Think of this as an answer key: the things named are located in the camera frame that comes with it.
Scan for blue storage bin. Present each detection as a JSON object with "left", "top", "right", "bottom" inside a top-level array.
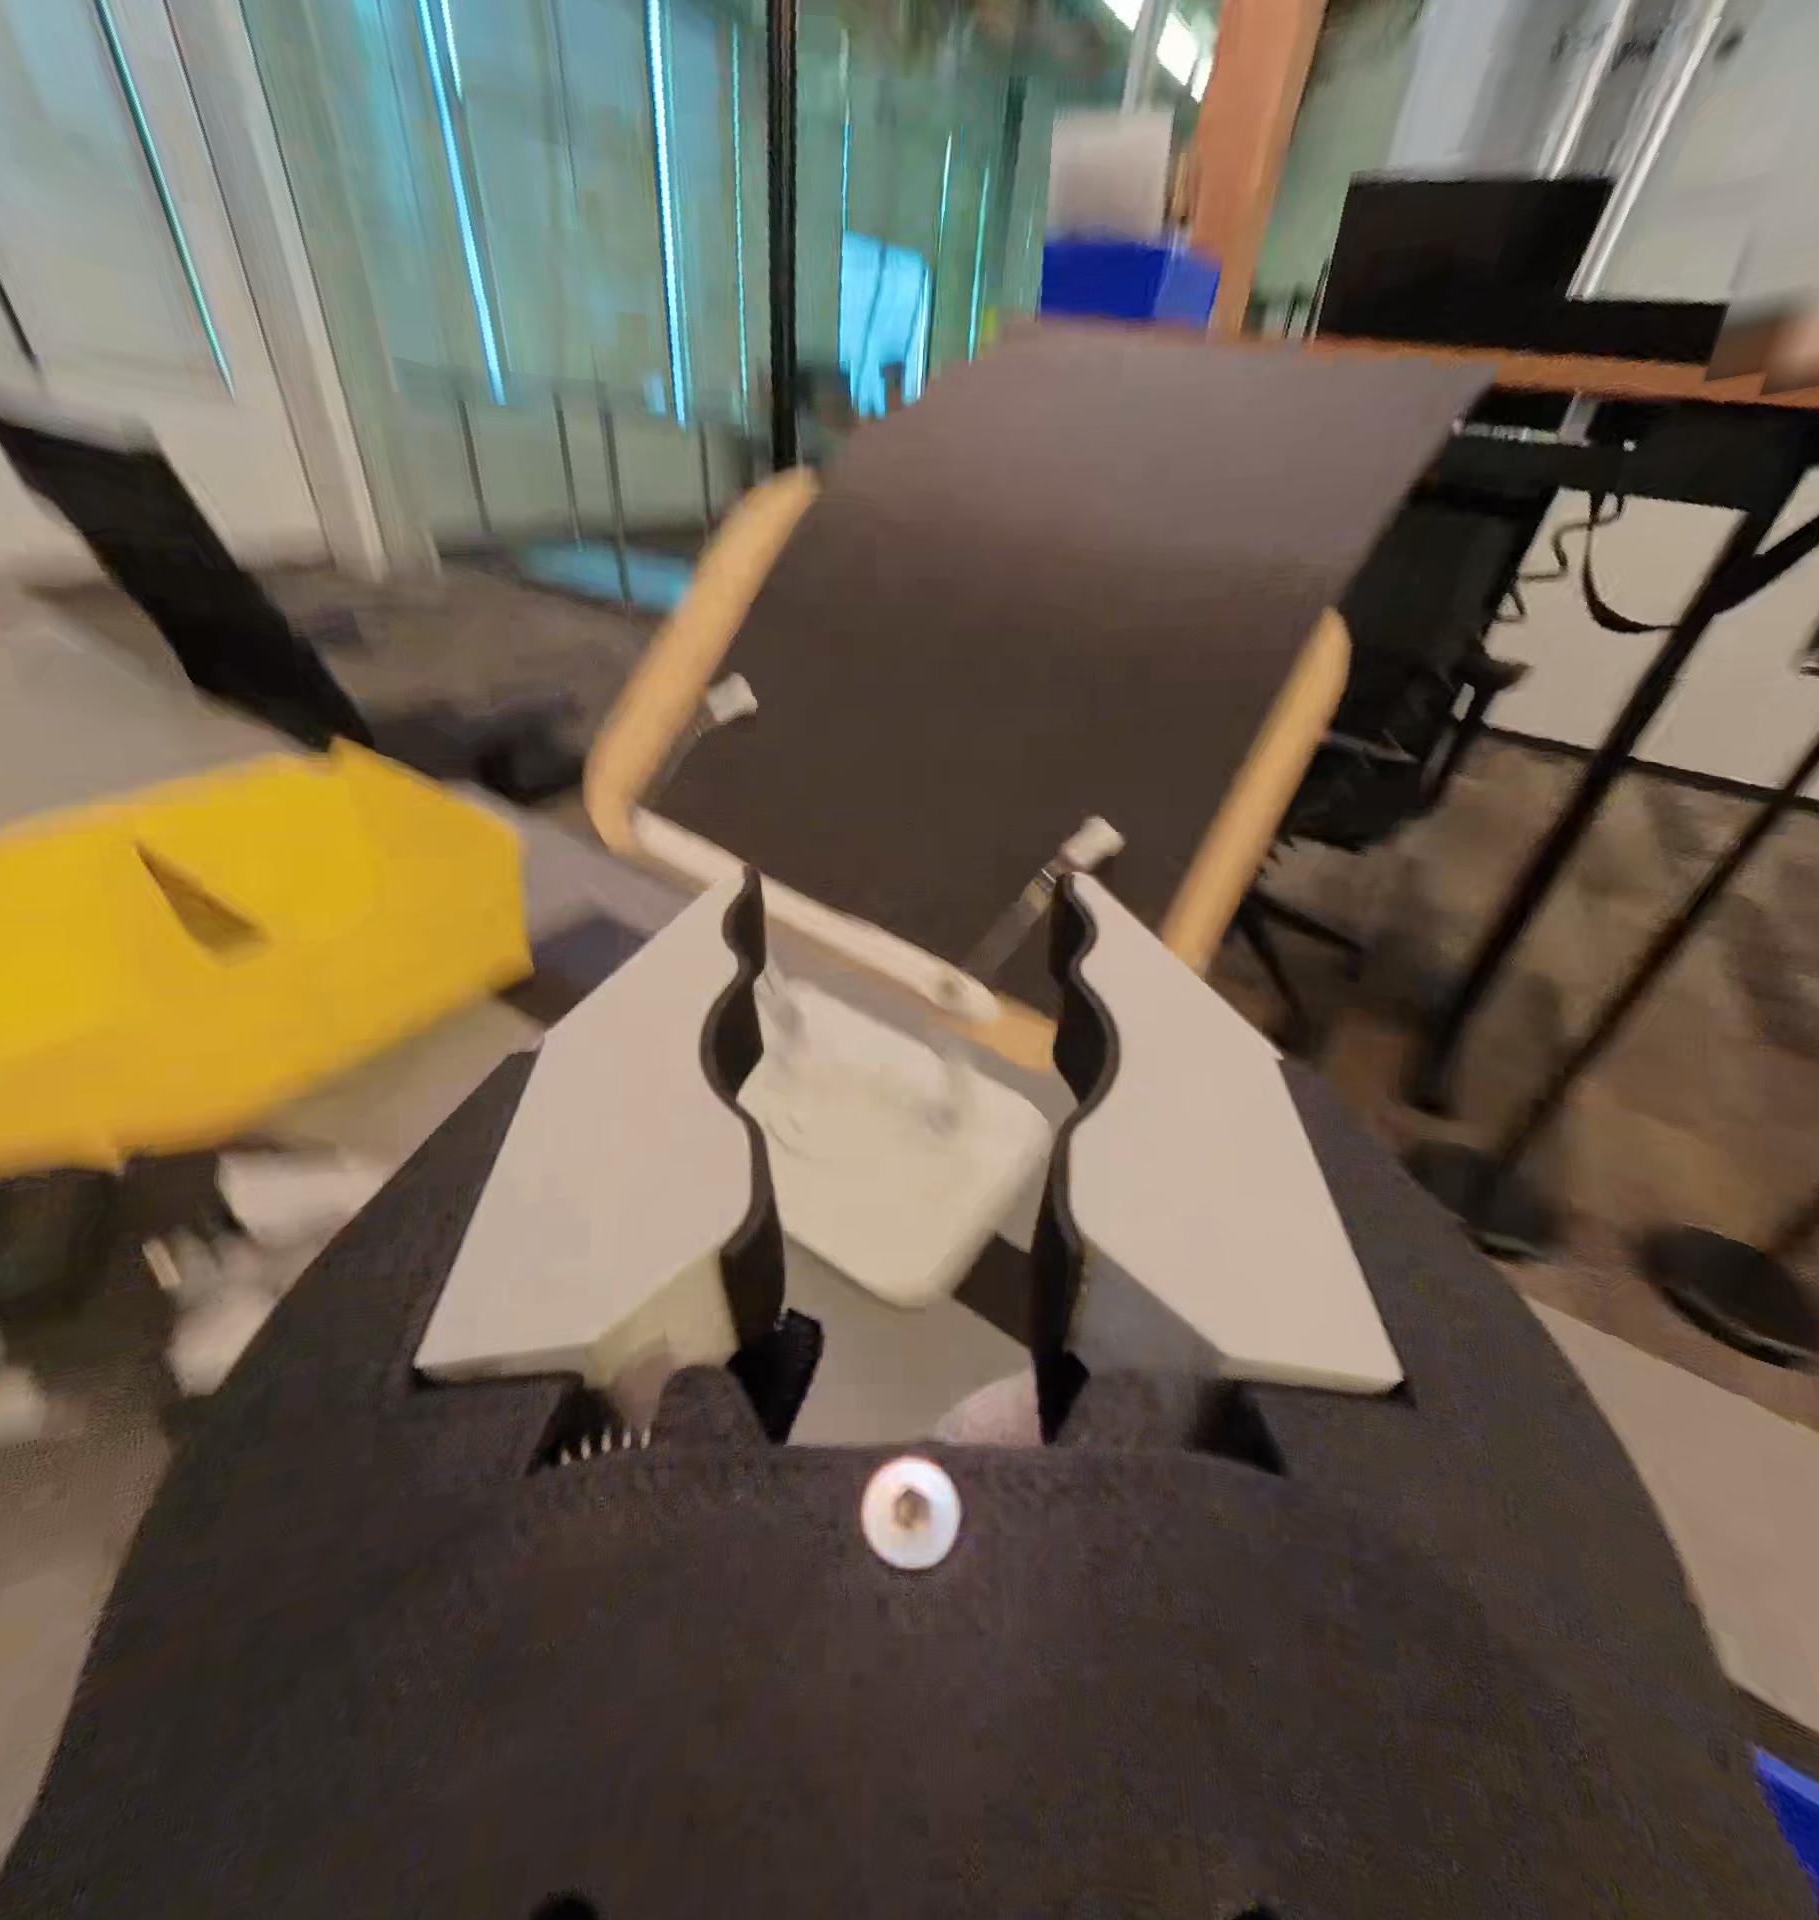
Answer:
[{"left": 1042, "top": 232, "right": 1223, "bottom": 327}]

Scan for yellow box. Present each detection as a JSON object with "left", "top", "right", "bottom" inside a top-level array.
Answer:
[{"left": 0, "top": 742, "right": 537, "bottom": 1177}]

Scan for wooden desk with black frame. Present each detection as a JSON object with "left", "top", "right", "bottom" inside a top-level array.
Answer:
[{"left": 1300, "top": 337, "right": 1819, "bottom": 1366}]

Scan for black slanted board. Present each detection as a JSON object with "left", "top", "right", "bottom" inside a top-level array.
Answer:
[{"left": 0, "top": 387, "right": 372, "bottom": 753}]

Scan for dark panel with wooden frame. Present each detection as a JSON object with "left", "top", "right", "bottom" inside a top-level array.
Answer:
[{"left": 587, "top": 322, "right": 1497, "bottom": 1074}]

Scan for dark bag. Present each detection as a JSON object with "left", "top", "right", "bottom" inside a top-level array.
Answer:
[{"left": 375, "top": 687, "right": 599, "bottom": 807}]

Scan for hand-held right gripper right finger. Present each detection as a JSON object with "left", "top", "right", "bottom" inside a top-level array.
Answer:
[{"left": 1030, "top": 871, "right": 1409, "bottom": 1442}]

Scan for black vertical pole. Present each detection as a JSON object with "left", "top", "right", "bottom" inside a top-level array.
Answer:
[{"left": 764, "top": 0, "right": 805, "bottom": 473}]

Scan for white square board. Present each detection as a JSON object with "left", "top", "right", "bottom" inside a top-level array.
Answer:
[{"left": 631, "top": 673, "right": 1128, "bottom": 1311}]

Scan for black office chair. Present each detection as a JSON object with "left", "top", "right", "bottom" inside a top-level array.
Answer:
[{"left": 1239, "top": 500, "right": 1549, "bottom": 1059}]

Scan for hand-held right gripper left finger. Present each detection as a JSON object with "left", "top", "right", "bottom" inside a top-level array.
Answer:
[{"left": 415, "top": 868, "right": 786, "bottom": 1389}]

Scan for black computer monitor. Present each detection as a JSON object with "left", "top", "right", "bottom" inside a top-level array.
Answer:
[{"left": 1313, "top": 175, "right": 1728, "bottom": 363}]

